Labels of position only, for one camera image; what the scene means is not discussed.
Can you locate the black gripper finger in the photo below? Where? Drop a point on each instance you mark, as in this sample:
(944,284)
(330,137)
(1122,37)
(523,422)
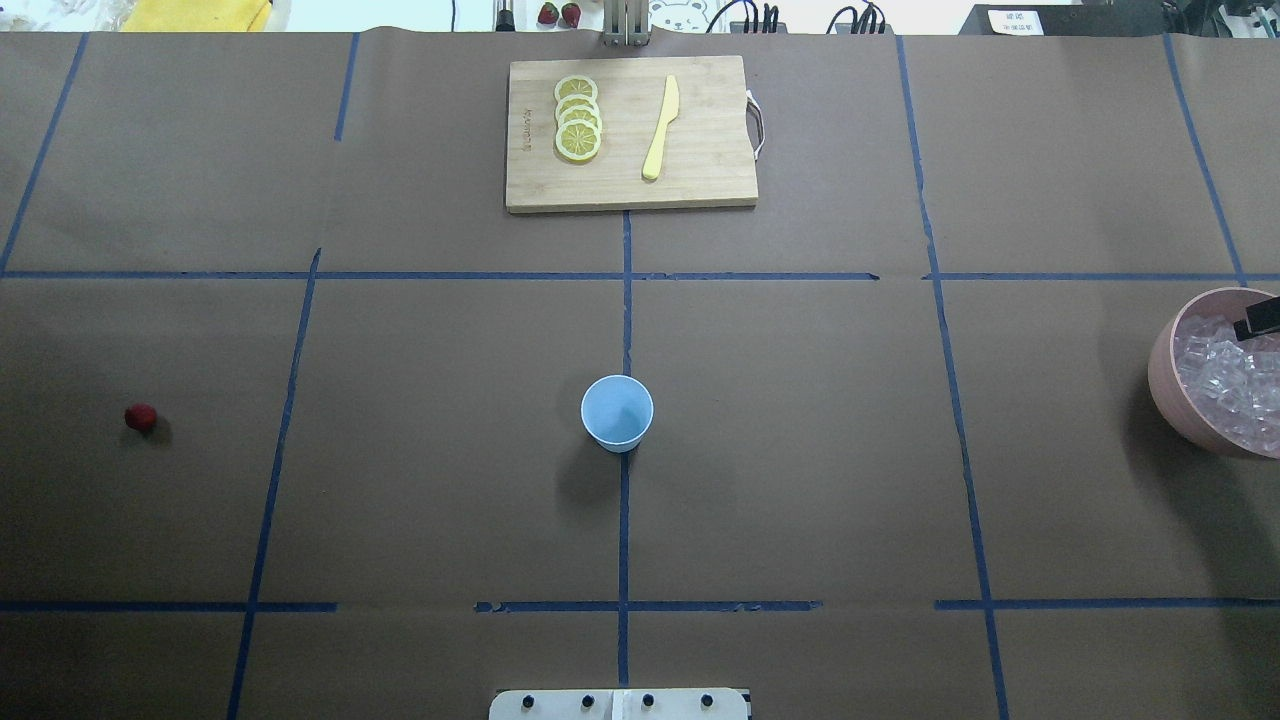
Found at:
(1259,320)

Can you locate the pile of clear ice cubes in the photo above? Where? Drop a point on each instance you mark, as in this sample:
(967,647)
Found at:
(1235,384)

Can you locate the light blue paper cup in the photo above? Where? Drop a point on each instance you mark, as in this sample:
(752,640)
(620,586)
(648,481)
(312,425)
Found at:
(617,411)

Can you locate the pink bowl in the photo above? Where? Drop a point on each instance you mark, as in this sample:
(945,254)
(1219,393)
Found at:
(1171,400)

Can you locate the bamboo cutting board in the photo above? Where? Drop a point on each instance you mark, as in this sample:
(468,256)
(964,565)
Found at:
(710,160)

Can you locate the yellow plastic knife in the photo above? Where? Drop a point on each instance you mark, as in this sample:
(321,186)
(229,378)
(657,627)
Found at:
(668,113)

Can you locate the bottom lemon slice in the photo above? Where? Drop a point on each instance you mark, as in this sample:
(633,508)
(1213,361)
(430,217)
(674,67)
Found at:
(578,143)

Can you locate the lemon slice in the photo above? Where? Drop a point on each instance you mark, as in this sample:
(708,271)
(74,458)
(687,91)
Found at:
(578,143)
(572,101)
(573,86)
(580,120)

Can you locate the top lemon slice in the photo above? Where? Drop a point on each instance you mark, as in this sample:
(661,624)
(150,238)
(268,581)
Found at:
(573,86)

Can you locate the right strawberry at table edge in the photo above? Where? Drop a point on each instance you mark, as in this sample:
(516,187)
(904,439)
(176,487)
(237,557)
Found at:
(570,14)

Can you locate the strawberry at table edge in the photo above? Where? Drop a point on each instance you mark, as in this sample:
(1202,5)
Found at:
(570,14)
(548,15)

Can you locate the left strawberry at table edge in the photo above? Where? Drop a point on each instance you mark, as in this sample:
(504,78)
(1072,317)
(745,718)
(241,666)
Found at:
(548,15)

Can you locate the red strawberry on table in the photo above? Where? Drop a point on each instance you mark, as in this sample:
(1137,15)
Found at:
(141,418)

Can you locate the yellow cloth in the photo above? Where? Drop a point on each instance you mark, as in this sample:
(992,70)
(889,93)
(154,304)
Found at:
(198,16)

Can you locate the aluminium frame post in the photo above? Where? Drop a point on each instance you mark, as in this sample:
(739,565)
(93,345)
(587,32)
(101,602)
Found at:
(626,23)

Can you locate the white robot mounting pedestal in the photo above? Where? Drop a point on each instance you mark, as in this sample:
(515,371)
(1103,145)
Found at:
(622,703)

